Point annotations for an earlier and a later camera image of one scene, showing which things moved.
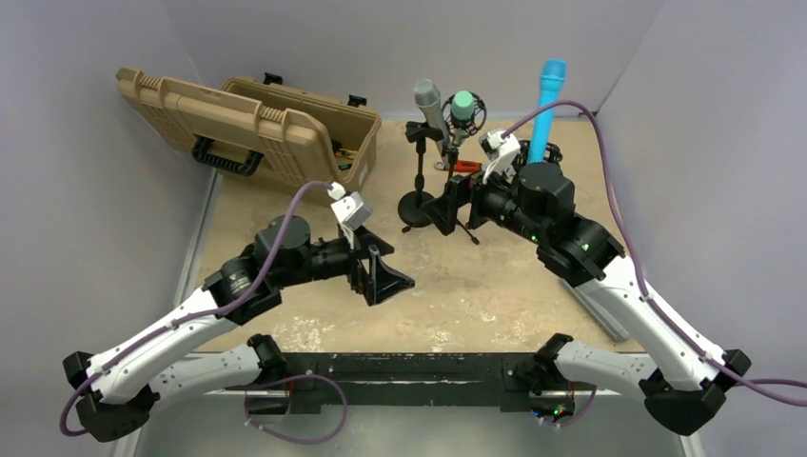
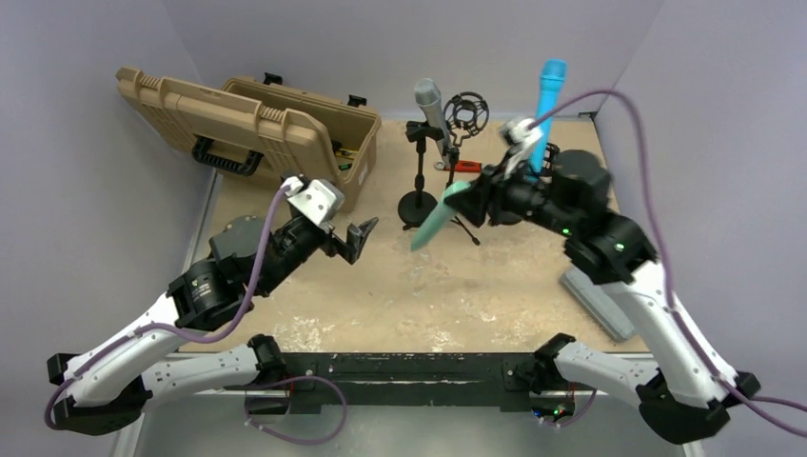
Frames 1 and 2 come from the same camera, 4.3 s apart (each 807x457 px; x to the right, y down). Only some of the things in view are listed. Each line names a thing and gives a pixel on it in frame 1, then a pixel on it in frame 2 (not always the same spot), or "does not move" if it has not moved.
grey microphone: [426, 91] does not move
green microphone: [462, 109] to [438, 217]
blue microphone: [552, 76] does not move
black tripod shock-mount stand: [457, 131] does not move
